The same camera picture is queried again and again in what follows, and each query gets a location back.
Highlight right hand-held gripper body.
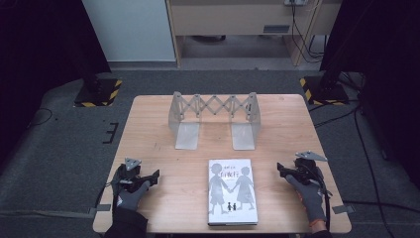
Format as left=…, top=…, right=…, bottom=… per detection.
left=292, top=151, right=329, bottom=186

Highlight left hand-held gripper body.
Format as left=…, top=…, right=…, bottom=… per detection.
left=113, top=157, right=151, bottom=194

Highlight expandable metal book rack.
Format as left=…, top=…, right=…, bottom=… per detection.
left=167, top=91, right=263, bottom=152

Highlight grey and white book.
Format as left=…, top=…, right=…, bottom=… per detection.
left=207, top=158, right=260, bottom=227

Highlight person's left hand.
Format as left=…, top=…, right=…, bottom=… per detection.
left=110, top=163, right=152, bottom=213

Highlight person's right hand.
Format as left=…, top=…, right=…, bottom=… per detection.
left=285, top=167, right=329, bottom=226

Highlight grey tape piece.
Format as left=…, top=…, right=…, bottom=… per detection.
left=331, top=203, right=357, bottom=215
left=87, top=203, right=113, bottom=216

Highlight black yellow striped stand base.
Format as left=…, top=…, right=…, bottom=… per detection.
left=298, top=74, right=351, bottom=107
left=72, top=77, right=124, bottom=108

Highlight black stand pole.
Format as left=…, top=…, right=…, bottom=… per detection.
left=320, top=19, right=351, bottom=90
left=73, top=46, right=101, bottom=94

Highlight black curtain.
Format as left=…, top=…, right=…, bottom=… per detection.
left=318, top=0, right=420, bottom=191
left=0, top=0, right=112, bottom=167

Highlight white panel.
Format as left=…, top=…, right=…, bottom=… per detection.
left=81, top=0, right=177, bottom=63

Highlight light wooden cabinet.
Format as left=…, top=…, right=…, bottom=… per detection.
left=164, top=0, right=343, bottom=69

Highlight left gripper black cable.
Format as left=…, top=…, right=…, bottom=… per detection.
left=94, top=181, right=115, bottom=209

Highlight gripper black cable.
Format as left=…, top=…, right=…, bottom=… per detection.
left=305, top=164, right=333, bottom=232
left=94, top=181, right=115, bottom=209

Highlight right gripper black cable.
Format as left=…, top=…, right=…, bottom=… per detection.
left=305, top=164, right=333, bottom=232

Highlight long black floor cable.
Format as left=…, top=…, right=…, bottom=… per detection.
left=353, top=107, right=389, bottom=238

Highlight thin black floor cable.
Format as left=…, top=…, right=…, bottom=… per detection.
left=342, top=199, right=420, bottom=214

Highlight black floor cable loop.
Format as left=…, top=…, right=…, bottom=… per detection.
left=25, top=106, right=54, bottom=129

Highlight black hanging cables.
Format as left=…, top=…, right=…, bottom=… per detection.
left=289, top=2, right=327, bottom=64

